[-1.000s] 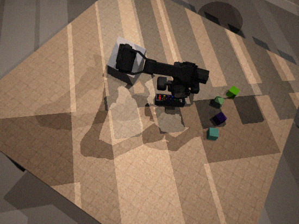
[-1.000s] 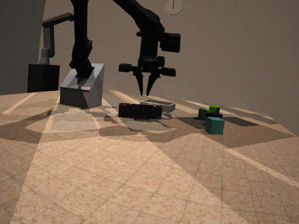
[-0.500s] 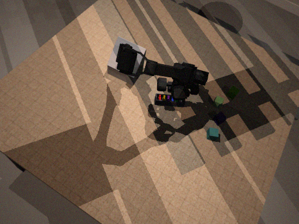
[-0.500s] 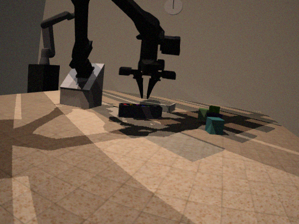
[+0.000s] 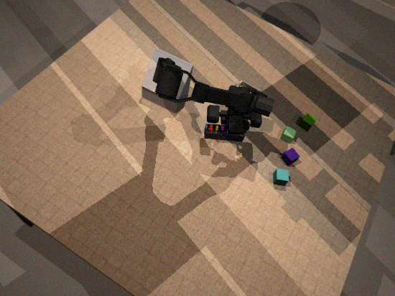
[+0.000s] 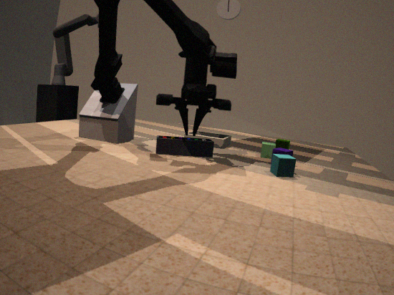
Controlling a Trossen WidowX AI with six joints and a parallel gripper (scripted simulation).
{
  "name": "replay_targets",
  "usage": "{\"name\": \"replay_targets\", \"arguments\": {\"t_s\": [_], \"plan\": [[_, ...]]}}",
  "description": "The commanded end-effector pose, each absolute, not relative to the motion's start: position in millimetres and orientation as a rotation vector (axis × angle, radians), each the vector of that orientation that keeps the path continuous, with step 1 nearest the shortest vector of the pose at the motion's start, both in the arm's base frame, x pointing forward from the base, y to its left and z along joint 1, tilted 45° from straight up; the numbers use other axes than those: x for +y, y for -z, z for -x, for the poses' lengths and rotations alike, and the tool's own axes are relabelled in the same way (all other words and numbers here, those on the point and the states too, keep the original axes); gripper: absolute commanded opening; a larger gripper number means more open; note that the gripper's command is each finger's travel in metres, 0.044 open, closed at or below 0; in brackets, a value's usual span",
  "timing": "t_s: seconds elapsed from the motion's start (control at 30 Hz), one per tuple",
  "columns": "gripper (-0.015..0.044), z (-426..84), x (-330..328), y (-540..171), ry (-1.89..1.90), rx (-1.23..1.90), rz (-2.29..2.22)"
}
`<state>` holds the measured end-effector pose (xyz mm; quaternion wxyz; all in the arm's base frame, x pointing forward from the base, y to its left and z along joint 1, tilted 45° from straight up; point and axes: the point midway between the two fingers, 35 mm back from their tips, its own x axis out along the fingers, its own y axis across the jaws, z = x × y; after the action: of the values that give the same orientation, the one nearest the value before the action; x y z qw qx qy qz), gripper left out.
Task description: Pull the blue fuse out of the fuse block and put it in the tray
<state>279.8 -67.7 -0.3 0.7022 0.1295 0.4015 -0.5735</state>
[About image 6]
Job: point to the teal block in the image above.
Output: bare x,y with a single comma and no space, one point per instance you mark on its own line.
283,165

